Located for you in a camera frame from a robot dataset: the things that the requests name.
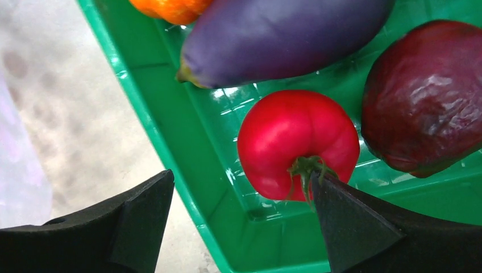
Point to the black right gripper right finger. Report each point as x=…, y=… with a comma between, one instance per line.
x=363, y=233

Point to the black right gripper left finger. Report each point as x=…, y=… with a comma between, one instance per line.
x=120, y=234

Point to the red toy tomato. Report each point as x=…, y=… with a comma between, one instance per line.
x=290, y=133

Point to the dark red toy apple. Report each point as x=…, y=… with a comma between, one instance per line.
x=421, y=106

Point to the purple toy eggplant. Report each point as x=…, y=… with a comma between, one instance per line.
x=235, y=43

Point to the green plastic tray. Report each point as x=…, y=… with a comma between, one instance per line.
x=194, y=131

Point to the orange toy pumpkin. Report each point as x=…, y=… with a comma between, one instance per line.
x=178, y=12

